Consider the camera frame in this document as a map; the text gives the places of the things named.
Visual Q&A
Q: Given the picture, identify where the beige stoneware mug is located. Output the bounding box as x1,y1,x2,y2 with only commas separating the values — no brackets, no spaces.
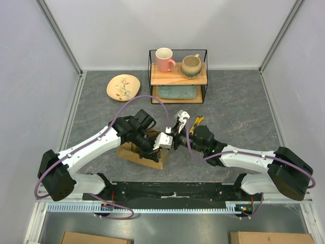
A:
181,54,202,79

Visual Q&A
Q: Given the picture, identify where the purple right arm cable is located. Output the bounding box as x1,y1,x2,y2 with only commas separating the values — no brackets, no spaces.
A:
184,118,317,222

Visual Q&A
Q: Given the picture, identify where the yellow utility knife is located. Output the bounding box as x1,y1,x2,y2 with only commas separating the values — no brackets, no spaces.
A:
189,115,204,135

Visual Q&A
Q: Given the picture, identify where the cardboard box bottom right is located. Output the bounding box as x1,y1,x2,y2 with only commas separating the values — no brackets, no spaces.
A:
230,231,315,244

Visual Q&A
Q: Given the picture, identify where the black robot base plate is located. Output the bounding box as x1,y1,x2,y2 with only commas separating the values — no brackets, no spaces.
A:
82,181,265,210

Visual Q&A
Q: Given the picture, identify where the black wire wooden shelf rack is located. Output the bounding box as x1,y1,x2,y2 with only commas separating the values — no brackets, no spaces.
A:
148,49,208,104

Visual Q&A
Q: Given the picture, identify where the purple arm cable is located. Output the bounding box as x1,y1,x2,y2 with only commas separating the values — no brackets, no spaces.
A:
34,95,171,219
184,118,317,222

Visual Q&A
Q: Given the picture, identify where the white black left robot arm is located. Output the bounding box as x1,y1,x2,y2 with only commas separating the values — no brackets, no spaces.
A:
38,109,169,201

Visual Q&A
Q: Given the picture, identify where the cardboard box bottom left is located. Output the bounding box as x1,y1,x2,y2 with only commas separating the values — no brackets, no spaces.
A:
61,232,133,244

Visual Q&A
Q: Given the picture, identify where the teal rectangular ceramic tray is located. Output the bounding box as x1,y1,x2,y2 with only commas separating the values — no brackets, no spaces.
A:
158,86,197,99

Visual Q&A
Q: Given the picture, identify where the beige plate with bird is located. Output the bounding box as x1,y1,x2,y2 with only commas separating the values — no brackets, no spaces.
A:
106,74,141,102

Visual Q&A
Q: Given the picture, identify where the aluminium frame rail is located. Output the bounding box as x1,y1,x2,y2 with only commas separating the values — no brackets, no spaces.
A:
35,0,83,76

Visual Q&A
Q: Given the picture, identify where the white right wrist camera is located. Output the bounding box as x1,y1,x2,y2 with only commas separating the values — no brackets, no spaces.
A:
174,110,190,134

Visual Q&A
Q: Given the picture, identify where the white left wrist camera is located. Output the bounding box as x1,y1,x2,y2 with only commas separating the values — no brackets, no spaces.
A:
153,132,173,150

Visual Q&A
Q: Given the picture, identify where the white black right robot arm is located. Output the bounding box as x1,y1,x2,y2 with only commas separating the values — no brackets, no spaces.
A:
172,125,315,201

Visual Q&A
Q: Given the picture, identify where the grey slotted cable duct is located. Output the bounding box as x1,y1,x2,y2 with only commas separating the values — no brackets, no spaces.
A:
47,202,248,214

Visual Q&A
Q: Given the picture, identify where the pink ceramic mug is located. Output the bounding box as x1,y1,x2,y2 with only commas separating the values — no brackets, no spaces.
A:
155,48,176,73

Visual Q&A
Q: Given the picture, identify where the brown cardboard express box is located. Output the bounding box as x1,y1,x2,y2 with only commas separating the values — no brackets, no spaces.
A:
117,129,168,170

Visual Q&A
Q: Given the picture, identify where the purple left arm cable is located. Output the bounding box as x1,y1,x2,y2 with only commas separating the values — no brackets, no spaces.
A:
34,95,171,219

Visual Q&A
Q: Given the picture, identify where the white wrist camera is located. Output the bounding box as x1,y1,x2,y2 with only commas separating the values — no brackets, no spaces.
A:
153,132,173,150
174,110,190,134

